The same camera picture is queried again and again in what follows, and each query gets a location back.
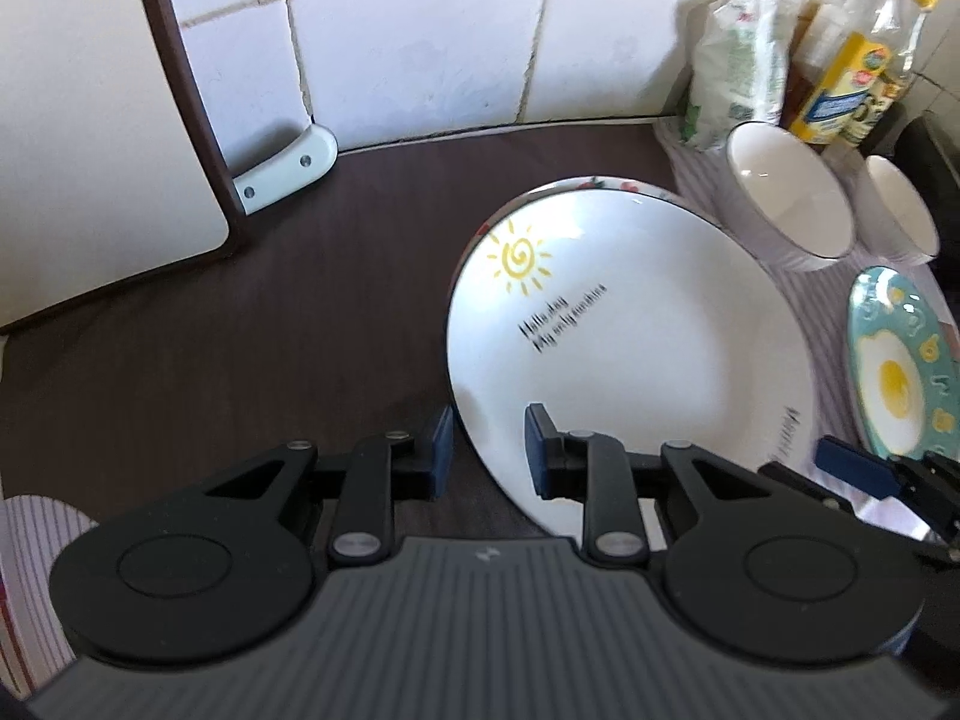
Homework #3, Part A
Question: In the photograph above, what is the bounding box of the clear bottle with pale label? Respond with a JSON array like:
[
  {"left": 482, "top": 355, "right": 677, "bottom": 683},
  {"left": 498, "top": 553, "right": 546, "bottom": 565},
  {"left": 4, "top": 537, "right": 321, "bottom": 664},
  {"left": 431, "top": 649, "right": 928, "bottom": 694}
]
[{"left": 862, "top": 0, "right": 940, "bottom": 151}]

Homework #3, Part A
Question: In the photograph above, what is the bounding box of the teal plate with egg print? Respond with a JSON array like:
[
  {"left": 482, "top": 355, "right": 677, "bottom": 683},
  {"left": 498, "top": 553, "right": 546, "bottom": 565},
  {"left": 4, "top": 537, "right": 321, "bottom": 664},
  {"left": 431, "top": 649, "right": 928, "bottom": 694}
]
[{"left": 846, "top": 266, "right": 953, "bottom": 458}]

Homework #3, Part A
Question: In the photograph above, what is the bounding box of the white plastic bag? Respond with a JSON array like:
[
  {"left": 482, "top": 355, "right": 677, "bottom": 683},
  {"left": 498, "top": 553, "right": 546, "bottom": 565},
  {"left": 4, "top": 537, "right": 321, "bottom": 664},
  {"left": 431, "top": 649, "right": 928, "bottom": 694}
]
[{"left": 679, "top": 0, "right": 788, "bottom": 152}]

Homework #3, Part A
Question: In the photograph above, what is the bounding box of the white cutting board brown edge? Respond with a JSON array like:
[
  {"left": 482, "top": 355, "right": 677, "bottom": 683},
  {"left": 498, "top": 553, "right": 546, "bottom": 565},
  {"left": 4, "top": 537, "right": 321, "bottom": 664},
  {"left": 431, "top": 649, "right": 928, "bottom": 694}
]
[{"left": 0, "top": 0, "right": 250, "bottom": 336}]

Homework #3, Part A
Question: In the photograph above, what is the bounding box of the striped patterned tablecloth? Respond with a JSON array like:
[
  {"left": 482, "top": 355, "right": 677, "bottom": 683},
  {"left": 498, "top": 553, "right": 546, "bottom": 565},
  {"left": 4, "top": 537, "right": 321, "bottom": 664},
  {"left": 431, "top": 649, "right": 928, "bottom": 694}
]
[{"left": 0, "top": 116, "right": 960, "bottom": 691}]

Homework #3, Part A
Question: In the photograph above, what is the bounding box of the black cooking pot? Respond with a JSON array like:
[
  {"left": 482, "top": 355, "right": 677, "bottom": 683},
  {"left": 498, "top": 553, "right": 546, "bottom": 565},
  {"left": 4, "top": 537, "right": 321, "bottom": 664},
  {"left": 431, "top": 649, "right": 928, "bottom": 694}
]
[{"left": 892, "top": 116, "right": 960, "bottom": 192}]

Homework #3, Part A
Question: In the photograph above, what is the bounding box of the knife with white riveted handle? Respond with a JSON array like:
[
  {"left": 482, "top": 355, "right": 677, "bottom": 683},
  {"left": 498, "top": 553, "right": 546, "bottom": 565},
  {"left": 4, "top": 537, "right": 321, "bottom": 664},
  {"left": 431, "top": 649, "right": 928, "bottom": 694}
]
[{"left": 231, "top": 124, "right": 338, "bottom": 215}]

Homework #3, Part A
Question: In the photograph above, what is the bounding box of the white bowl with dark rim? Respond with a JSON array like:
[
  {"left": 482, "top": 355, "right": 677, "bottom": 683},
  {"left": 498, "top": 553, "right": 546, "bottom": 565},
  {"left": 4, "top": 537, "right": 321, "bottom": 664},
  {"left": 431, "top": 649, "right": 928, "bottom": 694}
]
[
  {"left": 709, "top": 122, "right": 856, "bottom": 273},
  {"left": 851, "top": 154, "right": 942, "bottom": 267}
]

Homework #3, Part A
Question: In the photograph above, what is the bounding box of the white plate with sun print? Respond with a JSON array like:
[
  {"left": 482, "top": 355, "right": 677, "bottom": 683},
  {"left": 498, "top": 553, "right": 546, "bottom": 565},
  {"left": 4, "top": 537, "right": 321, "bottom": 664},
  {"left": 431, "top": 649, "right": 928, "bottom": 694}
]
[{"left": 446, "top": 187, "right": 818, "bottom": 537}]

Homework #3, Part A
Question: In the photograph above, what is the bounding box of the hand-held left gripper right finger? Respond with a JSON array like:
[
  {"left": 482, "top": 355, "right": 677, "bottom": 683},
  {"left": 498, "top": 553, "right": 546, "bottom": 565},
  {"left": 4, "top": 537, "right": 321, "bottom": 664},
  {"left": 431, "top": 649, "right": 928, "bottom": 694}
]
[{"left": 523, "top": 403, "right": 852, "bottom": 571}]

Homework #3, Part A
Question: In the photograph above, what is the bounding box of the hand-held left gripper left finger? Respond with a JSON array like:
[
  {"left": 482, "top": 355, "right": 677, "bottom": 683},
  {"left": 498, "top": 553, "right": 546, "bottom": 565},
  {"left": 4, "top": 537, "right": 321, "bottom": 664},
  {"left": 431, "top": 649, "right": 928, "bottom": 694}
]
[{"left": 202, "top": 405, "right": 456, "bottom": 569}]

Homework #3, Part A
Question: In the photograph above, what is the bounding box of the oil bottle with yellow label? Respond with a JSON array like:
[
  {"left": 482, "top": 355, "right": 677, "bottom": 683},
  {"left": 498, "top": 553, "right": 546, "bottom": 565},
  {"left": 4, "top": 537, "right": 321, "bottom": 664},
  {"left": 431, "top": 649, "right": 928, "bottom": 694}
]
[{"left": 780, "top": 0, "right": 920, "bottom": 147}]

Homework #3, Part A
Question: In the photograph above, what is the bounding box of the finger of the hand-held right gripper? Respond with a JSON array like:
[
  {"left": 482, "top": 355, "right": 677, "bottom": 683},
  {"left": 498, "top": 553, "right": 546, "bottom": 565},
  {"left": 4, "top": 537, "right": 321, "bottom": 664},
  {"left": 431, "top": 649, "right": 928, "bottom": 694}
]
[{"left": 816, "top": 435, "right": 912, "bottom": 505}]

